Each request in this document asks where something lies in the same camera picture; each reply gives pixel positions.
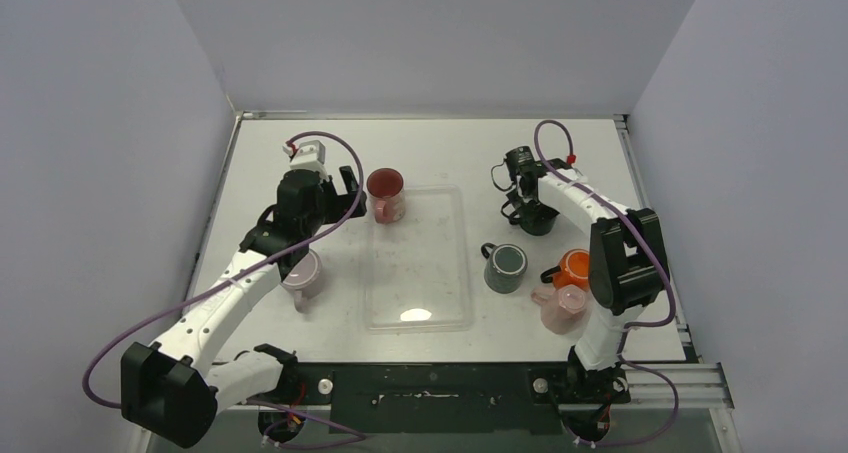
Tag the orange mug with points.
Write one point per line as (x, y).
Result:
(572, 269)

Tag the clear plastic tray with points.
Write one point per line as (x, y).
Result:
(415, 274)

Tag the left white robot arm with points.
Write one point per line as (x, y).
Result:
(173, 387)

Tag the pink ghost pattern mug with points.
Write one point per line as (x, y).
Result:
(386, 189)

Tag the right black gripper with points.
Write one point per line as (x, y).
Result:
(524, 198)

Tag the grey mug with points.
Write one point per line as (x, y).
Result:
(505, 267)

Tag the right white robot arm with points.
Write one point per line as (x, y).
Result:
(627, 267)

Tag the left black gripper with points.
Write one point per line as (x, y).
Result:
(342, 204)

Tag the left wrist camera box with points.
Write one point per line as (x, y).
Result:
(309, 156)

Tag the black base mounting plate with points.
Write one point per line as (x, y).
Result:
(533, 397)

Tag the lilac mug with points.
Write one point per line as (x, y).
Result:
(304, 281)

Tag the dark green mug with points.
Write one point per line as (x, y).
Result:
(549, 215)

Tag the pale pink faceted mug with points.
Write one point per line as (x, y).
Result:
(560, 308)

